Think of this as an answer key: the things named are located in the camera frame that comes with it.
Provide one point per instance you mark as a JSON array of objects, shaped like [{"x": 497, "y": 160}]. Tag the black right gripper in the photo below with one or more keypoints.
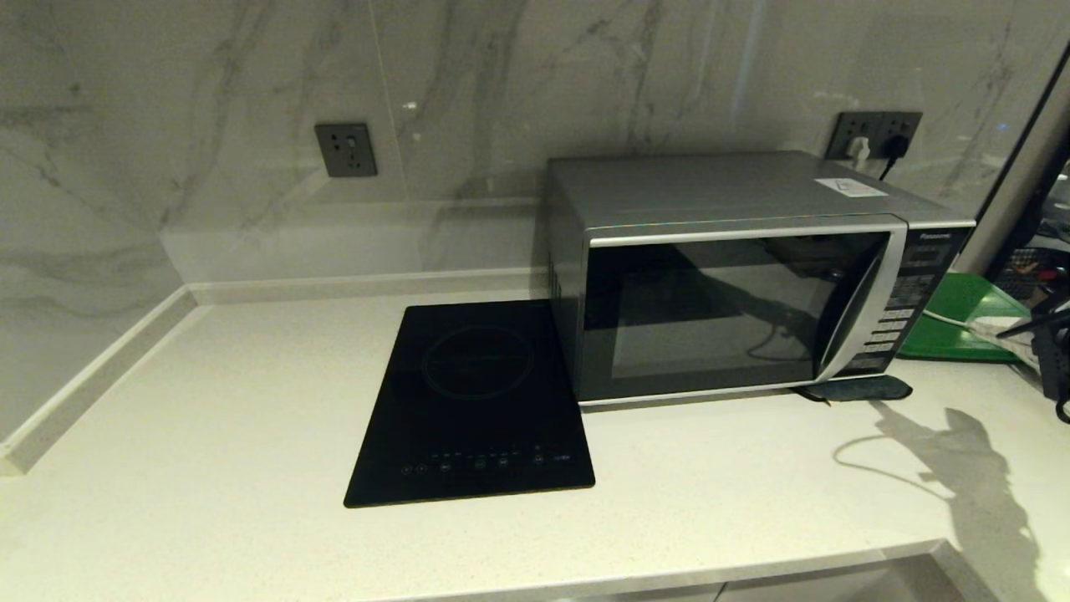
[{"x": 1055, "y": 359}]

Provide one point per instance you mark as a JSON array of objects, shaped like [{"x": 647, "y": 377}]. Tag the silver microwave oven body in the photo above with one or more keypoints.
[{"x": 710, "y": 188}]

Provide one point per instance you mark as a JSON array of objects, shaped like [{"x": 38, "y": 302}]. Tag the black mesh basket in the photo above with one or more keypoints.
[{"x": 1018, "y": 272}]

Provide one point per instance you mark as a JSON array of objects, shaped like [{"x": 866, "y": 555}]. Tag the green cutting board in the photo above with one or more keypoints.
[{"x": 953, "y": 297}]

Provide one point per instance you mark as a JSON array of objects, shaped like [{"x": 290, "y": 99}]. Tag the dark cloth pad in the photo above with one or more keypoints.
[{"x": 861, "y": 390}]

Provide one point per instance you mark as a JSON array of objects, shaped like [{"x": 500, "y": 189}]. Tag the white sticker label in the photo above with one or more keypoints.
[{"x": 851, "y": 188}]

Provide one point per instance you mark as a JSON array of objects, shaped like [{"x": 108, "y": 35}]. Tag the white power plug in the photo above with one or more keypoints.
[{"x": 858, "y": 152}]

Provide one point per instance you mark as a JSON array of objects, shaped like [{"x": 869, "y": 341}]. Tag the black induction cooktop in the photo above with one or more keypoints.
[{"x": 468, "y": 401}]

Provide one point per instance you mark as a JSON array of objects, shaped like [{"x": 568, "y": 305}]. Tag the grey double wall socket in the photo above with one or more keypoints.
[{"x": 873, "y": 125}]

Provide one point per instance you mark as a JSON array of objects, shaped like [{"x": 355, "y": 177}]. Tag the grey single wall socket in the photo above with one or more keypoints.
[{"x": 346, "y": 150}]

